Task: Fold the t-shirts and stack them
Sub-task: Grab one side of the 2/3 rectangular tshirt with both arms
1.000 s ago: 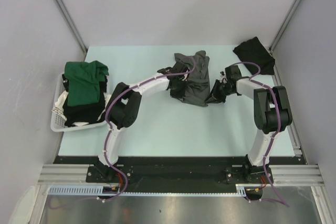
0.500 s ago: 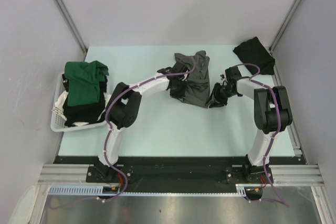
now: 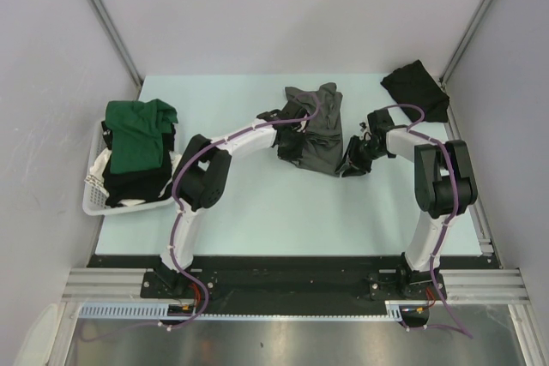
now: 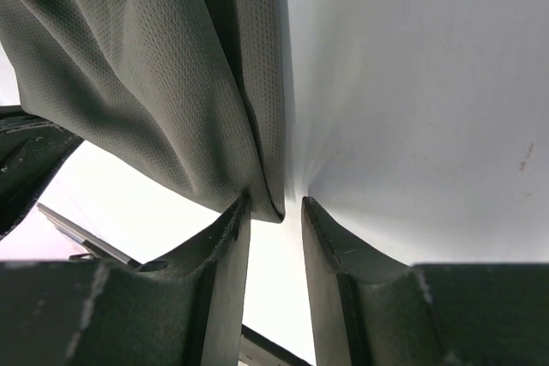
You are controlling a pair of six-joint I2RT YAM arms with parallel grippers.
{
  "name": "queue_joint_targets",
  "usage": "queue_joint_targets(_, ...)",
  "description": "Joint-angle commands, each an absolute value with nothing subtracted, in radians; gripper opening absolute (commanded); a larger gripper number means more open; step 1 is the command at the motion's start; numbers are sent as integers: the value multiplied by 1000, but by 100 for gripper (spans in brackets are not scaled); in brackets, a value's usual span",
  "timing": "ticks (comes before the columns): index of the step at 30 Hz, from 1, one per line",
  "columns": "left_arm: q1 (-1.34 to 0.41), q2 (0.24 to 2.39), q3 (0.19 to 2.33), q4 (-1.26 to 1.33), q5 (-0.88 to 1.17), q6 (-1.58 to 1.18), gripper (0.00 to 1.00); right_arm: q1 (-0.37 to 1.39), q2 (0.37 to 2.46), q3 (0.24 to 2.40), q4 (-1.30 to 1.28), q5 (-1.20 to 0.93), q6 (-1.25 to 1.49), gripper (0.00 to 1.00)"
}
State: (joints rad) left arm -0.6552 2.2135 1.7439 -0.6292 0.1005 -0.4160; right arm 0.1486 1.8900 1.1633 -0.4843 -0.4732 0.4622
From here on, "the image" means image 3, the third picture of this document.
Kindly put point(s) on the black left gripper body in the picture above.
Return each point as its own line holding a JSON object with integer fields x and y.
{"x": 292, "y": 147}

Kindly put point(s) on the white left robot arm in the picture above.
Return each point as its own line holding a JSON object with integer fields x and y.
{"x": 200, "y": 179}

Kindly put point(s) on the white plastic laundry basket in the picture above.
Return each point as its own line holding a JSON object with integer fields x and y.
{"x": 94, "y": 201}

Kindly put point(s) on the green t-shirt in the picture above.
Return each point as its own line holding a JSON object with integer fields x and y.
{"x": 137, "y": 133}

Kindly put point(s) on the black t-shirt in basket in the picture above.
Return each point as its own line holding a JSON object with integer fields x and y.
{"x": 133, "y": 188}

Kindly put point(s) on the white slotted cable duct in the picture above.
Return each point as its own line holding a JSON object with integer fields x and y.
{"x": 391, "y": 311}

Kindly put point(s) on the aluminium frame rail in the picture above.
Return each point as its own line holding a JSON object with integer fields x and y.
{"x": 476, "y": 286}

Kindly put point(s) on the black t-shirt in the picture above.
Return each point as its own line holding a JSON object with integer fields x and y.
{"x": 133, "y": 188}
{"x": 413, "y": 85}

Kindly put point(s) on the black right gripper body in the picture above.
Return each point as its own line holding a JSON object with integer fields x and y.
{"x": 363, "y": 152}

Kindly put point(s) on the grey t-shirt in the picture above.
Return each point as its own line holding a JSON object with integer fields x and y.
{"x": 322, "y": 146}

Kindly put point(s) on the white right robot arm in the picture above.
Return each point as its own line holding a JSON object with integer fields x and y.
{"x": 444, "y": 185}

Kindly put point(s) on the white printed t-shirt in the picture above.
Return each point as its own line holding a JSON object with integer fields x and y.
{"x": 94, "y": 175}

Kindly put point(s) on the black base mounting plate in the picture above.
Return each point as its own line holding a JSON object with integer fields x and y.
{"x": 288, "y": 285}

